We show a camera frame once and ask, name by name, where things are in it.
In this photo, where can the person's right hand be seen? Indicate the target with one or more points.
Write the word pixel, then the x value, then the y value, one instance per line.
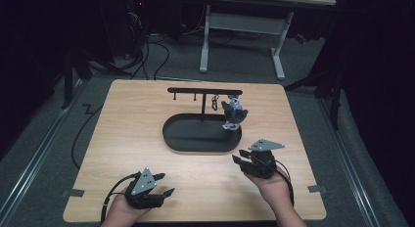
pixel 272 188

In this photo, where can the person's left hand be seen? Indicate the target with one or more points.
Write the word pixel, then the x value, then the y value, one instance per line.
pixel 125 212

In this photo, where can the metal floor rail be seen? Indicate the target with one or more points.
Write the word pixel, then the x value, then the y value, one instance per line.
pixel 36 155
pixel 347 161

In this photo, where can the white-legged desk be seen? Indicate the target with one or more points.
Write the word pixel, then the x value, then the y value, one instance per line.
pixel 244 23

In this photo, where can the black and white plush toy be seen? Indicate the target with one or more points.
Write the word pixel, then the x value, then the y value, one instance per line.
pixel 233 114

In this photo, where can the black hook stand with tray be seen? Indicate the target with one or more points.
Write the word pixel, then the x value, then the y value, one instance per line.
pixel 195 135

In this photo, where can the grey tape piece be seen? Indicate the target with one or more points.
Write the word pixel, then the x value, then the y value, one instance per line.
pixel 317 189
pixel 73 193

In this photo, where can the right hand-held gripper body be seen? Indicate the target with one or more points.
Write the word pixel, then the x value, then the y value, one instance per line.
pixel 262 163

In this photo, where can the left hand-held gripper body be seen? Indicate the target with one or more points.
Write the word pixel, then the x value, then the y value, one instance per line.
pixel 143 188

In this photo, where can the black metal stand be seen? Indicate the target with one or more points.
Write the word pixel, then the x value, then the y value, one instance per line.
pixel 329 86

